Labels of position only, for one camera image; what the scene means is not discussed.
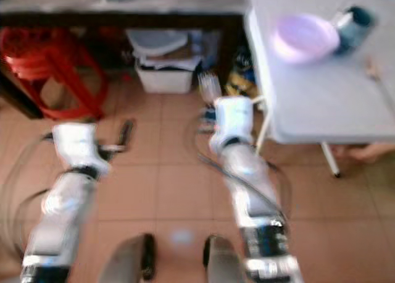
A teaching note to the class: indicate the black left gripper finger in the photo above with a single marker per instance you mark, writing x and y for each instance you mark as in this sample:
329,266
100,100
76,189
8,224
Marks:
126,135

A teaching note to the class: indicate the clear plastic fork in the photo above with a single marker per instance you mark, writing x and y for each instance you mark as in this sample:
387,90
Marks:
208,86

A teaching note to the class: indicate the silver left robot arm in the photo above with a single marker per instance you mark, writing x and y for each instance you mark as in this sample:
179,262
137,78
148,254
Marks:
58,215

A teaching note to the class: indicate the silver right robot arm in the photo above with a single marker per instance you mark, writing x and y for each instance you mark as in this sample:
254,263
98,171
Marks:
256,202

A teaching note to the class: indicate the yellow and blue snack bags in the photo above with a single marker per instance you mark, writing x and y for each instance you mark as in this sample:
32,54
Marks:
241,76

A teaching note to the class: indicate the white plastic storage bin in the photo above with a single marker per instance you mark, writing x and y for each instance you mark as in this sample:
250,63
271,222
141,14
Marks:
165,79

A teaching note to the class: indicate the grey round lid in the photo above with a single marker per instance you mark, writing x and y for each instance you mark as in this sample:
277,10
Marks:
156,41

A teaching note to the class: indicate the red plastic stool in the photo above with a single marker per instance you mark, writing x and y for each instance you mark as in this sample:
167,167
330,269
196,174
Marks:
46,60

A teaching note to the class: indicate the grey left robot foot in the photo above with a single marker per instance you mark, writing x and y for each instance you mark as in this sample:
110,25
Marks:
129,261

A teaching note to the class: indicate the grey robot foot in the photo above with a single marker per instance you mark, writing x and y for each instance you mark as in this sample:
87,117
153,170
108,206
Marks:
225,261
129,261

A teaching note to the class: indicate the white folding table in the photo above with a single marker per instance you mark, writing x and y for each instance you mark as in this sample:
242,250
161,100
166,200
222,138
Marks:
327,104

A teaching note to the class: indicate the dark wooden table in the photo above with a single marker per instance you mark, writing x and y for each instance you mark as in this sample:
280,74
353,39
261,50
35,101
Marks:
148,14

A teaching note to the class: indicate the pink plastic bowl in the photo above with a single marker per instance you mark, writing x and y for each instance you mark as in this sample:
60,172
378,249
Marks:
303,38

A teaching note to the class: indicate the grey right robot foot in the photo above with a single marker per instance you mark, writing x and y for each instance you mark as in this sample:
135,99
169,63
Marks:
225,261

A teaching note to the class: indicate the person's bare foot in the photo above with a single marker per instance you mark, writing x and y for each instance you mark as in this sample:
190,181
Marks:
370,152

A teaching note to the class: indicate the teal cup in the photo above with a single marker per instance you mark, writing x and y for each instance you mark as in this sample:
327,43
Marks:
355,28

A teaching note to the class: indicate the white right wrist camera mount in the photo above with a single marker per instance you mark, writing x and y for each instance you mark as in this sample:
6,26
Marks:
231,122

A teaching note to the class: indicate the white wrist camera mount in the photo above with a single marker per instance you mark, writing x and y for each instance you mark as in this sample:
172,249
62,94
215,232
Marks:
231,122
77,146

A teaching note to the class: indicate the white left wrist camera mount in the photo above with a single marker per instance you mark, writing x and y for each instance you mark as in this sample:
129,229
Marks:
77,146

